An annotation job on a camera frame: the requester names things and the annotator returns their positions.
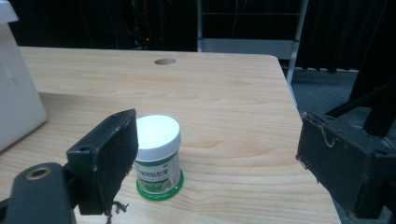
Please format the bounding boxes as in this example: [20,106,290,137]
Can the white jar with green label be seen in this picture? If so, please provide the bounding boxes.
[134,114,185,202]

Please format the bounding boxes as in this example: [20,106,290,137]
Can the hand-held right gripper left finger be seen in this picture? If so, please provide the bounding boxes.
[65,108,139,217]

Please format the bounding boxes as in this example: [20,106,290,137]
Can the white storage box black handle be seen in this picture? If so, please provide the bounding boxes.
[0,0,48,153]

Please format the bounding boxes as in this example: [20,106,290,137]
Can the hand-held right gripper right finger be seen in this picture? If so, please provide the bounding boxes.
[295,111,396,219]

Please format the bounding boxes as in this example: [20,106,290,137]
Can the white metal frame stand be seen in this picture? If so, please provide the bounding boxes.
[196,0,310,86]

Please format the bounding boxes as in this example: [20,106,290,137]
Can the black tripod stand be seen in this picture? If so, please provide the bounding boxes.
[324,0,396,138]

